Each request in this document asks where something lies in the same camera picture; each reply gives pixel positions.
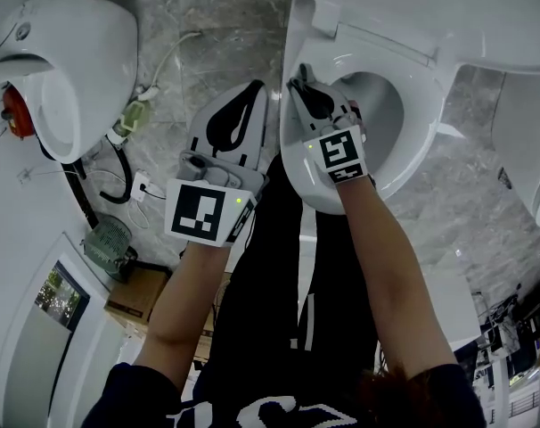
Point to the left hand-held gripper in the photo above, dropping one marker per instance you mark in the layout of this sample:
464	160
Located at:
194	214

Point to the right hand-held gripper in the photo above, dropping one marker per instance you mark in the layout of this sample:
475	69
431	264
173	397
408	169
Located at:
341	152

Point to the white toilet seat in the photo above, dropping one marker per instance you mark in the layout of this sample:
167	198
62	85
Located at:
423	118

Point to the person's left forearm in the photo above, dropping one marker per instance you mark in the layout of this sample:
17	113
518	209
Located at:
185	310

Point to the person's right forearm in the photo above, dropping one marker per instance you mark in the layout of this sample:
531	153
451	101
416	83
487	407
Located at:
386	283

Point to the white toilet bowl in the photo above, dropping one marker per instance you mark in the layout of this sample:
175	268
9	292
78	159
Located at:
315	200

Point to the white toilet lid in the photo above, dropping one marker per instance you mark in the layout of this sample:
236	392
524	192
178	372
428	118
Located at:
430	7

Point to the person's right hand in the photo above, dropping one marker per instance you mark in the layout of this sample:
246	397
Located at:
356	113

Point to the pale green junction box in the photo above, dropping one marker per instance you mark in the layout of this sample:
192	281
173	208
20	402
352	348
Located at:
134	117

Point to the white ceramic urinal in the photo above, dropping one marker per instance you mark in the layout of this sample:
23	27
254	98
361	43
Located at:
87	38

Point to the person's black trousers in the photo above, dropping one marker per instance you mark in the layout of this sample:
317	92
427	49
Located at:
270	292

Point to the green grille appliance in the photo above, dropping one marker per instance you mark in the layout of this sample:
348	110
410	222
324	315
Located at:
108	240

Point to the brown cardboard box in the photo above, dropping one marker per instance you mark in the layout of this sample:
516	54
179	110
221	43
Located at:
136	296

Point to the red round device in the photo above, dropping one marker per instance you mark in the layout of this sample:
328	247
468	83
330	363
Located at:
15	114

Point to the window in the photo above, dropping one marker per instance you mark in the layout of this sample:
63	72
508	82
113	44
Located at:
58	296

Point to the person's dark printed shirt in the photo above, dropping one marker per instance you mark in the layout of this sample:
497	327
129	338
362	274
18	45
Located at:
132	399

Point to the white wall socket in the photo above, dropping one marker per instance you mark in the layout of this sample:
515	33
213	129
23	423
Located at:
141	186

